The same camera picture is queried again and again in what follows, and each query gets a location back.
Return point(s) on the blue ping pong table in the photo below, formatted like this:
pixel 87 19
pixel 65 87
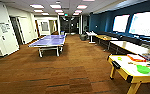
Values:
pixel 49 40

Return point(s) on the bright wall window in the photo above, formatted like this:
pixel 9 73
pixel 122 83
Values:
pixel 144 24
pixel 121 23

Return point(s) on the rectangular ceiling light panel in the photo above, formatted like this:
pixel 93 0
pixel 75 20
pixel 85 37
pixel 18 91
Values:
pixel 55 6
pixel 81 6
pixel 58 11
pixel 78 11
pixel 38 10
pixel 36 6

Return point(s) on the white wall notice papers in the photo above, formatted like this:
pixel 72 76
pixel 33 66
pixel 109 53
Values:
pixel 4 27

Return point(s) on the yellow side table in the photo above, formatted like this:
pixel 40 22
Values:
pixel 106 38

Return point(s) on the yellow wooden gaming table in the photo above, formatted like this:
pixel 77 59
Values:
pixel 127 70

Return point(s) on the small white-legged table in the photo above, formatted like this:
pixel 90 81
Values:
pixel 91 35

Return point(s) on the dark round trash can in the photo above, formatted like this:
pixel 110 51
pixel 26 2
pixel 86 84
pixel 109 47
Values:
pixel 83 37

